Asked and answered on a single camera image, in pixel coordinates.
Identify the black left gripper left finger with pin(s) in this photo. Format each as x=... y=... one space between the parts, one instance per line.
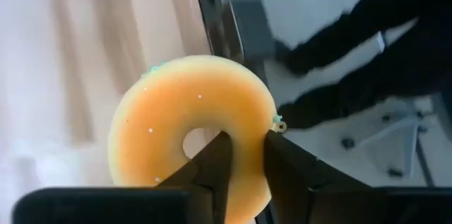
x=212 y=181

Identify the black aluminium table frame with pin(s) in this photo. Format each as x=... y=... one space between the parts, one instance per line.
x=219 y=22

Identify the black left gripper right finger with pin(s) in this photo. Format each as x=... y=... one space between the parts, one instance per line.
x=300 y=188

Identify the person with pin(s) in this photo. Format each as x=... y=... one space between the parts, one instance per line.
x=388 y=75

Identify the white office chair base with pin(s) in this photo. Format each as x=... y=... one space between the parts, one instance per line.
x=406 y=126

